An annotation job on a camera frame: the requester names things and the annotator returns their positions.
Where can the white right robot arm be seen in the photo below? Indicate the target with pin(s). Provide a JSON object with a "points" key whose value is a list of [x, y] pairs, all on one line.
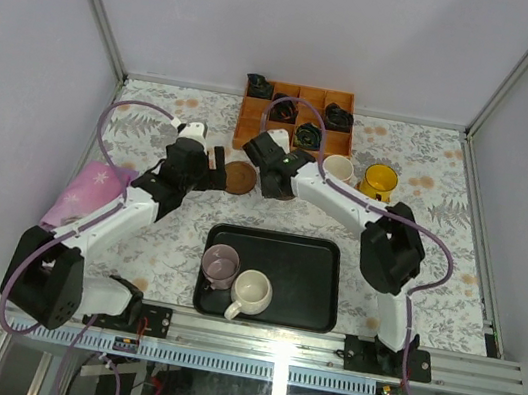
{"points": [[391, 249]]}

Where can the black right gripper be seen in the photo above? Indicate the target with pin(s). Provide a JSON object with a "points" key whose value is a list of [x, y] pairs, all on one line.
{"points": [[268, 192]]}

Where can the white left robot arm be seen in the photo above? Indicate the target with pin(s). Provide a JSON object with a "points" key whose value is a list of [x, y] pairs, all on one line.
{"points": [[48, 275]]}

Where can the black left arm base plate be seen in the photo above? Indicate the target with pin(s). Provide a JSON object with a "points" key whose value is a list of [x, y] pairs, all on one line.
{"points": [[155, 318]]}

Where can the purple glass mug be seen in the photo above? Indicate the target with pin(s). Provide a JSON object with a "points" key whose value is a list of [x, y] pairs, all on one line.
{"points": [[220, 265]]}

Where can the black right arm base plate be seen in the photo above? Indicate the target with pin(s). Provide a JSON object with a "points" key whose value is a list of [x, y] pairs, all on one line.
{"points": [[372, 357]]}

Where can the dark rolled cloth top-left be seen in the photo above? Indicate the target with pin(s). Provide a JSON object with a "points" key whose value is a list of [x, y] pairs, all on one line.
{"points": [[259, 87]]}

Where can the purple snowflake cloth bag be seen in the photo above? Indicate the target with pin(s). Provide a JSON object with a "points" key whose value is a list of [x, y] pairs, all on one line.
{"points": [[95, 186]]}

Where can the pink ceramic mug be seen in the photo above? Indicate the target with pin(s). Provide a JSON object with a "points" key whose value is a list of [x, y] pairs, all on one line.
{"points": [[339, 167]]}

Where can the dark rolled cloth green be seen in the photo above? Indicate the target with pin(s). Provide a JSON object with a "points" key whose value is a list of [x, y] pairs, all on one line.
{"points": [[308, 136]]}

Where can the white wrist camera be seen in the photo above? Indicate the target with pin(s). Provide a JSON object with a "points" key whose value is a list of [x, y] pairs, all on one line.
{"points": [[193, 130], [281, 138]]}

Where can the yellow black mug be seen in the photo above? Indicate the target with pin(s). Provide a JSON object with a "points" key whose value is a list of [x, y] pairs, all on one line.
{"points": [[379, 182]]}

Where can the dark rolled cloth with orange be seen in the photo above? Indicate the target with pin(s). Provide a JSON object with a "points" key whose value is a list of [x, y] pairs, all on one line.
{"points": [[285, 112]]}

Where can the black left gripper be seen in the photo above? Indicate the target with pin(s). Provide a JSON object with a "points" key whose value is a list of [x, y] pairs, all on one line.
{"points": [[217, 169]]}

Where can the aluminium front rail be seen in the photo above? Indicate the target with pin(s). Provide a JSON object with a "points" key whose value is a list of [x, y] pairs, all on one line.
{"points": [[306, 359]]}

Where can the dark rolled cloth right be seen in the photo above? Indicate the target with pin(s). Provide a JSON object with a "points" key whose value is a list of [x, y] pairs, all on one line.
{"points": [[337, 119]]}

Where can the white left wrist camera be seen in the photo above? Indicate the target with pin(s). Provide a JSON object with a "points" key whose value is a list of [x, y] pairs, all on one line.
{"points": [[193, 130]]}

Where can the black plastic tray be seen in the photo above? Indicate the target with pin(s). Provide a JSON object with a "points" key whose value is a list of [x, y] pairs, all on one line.
{"points": [[304, 273]]}

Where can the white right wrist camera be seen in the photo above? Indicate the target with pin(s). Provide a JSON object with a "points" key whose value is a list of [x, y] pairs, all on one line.
{"points": [[281, 138]]}

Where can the orange wooden compartment box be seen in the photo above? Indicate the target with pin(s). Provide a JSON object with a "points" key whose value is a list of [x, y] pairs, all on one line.
{"points": [[314, 118]]}

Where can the brown wooden coaster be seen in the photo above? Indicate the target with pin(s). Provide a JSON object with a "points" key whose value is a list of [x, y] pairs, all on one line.
{"points": [[241, 178]]}

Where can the cream speckled mug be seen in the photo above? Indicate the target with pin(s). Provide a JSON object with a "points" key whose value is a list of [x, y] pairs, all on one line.
{"points": [[251, 294]]}

